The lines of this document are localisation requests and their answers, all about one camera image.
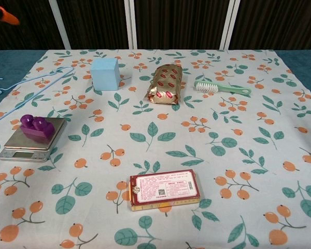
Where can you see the purple toy block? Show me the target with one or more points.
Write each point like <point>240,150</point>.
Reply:
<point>36,131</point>

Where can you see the small digital kitchen scale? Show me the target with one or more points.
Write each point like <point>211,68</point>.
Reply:
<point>28,155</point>

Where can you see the floral print tablecloth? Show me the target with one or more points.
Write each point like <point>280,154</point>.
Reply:
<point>171,145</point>

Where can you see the gold foil snack package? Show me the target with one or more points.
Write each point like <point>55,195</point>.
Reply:
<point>166,84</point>

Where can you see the red and white box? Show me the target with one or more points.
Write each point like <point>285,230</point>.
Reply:
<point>163,190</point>

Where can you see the light blue foam cube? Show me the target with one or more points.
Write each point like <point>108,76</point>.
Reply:
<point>105,75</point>

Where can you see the orange black spring clamp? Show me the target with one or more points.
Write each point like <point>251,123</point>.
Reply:
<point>7,16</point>

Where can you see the white partition frame post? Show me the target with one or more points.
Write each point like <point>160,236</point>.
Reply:
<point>132,23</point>
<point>230,23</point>
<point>59,23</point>

